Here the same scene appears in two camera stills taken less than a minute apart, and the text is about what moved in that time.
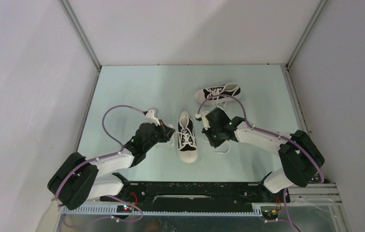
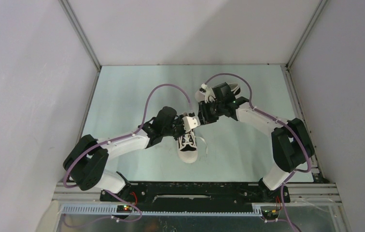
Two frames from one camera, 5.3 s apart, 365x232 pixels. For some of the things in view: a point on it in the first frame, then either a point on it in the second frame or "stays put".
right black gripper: [215, 143] → [203, 115]
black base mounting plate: [196, 196] stays put
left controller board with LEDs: [124, 209] stays put
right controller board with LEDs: [270, 214] stays put
